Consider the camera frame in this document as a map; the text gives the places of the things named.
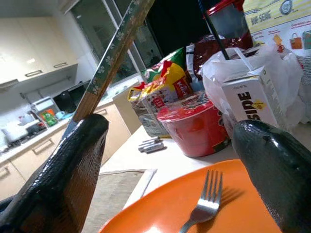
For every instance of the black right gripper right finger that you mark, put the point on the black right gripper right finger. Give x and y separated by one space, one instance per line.
279 174

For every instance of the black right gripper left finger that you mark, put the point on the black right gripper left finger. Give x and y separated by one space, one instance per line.
60 182

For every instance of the wooden chopstick green floral band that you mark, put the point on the wooden chopstick green floral band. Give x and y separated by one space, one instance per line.
105 60
119 60

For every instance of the cream base cabinets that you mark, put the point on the cream base cabinets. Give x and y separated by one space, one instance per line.
36 155

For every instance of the beige placemat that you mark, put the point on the beige placemat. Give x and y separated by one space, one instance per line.
116 194

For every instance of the green packet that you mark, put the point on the green packet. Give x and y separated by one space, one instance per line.
48 117

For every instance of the light blue cup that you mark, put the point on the light blue cup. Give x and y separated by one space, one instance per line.
60 115

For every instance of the white pot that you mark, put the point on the white pot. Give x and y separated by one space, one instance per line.
14 131

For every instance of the white kettle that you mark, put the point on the white kettle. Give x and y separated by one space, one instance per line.
26 119

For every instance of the white kitchen island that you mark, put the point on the white kitchen island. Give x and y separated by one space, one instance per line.
136 160

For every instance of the silver kitchen appliance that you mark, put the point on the silver kitchen appliance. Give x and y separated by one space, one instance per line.
45 104

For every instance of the silver metal fork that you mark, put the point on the silver metal fork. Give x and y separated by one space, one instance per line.
206 206

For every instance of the white drink carton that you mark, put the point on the white drink carton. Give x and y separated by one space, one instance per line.
245 102

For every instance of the black kitchen appliance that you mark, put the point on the black kitchen appliance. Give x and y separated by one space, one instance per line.
64 100

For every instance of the red instant noodle bowl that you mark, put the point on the red instant noodle bowl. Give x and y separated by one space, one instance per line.
194 136

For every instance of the grey battery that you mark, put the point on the grey battery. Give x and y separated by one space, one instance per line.
150 145
151 140
156 150

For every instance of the orange plate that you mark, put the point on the orange plate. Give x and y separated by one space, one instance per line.
170 206

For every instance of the clear noodle multipack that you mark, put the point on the clear noodle multipack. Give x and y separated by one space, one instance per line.
150 114

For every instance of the white drinking straw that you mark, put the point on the white drinking straw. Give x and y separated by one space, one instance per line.
245 60

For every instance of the white plastic bag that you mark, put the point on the white plastic bag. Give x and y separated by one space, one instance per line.
216 72

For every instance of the dark red foil bag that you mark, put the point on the dark red foil bag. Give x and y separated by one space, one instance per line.
201 60

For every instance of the yellow red snack bag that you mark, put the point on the yellow red snack bag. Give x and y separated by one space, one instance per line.
170 72

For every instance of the yellow white printed poster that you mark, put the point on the yellow white printed poster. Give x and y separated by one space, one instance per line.
279 24

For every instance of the black straw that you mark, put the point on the black straw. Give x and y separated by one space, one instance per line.
216 34

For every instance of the white framed glass window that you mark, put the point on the white framed glass window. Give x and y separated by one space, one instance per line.
97 29

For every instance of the red lidded clear jar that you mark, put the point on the red lidded clear jar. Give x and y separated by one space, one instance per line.
230 24

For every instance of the cream wall cabinets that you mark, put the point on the cream wall cabinets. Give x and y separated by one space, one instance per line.
36 48

